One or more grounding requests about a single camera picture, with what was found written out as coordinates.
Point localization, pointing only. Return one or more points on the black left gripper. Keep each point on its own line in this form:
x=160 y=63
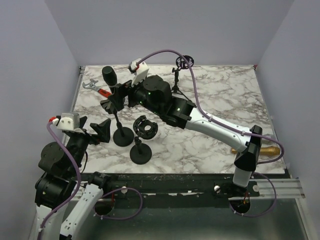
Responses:
x=103 y=132

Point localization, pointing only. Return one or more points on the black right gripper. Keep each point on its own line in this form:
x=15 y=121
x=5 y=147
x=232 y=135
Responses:
x=121 y=91

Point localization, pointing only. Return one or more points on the black microphone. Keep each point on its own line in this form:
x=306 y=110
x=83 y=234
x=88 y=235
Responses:
x=110 y=77

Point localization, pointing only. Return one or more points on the black tripod microphone stand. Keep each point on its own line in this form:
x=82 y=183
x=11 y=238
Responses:
x=181 y=64

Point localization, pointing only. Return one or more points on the gold microphone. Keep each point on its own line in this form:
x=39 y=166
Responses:
x=265 y=151

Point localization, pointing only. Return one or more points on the silver microphone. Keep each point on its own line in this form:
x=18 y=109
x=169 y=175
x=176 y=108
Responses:
x=268 y=137

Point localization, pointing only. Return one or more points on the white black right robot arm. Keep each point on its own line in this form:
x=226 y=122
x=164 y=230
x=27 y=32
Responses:
x=154 y=94

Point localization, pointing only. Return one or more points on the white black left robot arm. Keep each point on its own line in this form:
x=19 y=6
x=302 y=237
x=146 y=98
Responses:
x=61 y=161

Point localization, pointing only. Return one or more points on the red handled adjustable wrench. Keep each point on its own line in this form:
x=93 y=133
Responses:
x=91 y=85

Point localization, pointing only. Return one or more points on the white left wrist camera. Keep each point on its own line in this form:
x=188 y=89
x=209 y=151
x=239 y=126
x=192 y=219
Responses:
x=69 y=121

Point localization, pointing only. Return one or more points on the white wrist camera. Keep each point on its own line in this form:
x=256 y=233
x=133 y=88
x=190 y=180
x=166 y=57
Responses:
x=139 y=69
x=69 y=121

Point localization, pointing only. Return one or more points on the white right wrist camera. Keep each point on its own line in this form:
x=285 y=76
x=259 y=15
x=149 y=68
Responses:
x=139 y=69

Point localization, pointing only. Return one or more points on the black round-base shock mount stand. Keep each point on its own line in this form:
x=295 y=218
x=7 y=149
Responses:
x=141 y=153

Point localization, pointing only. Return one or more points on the black front mounting rail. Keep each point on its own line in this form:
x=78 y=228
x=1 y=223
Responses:
x=164 y=190

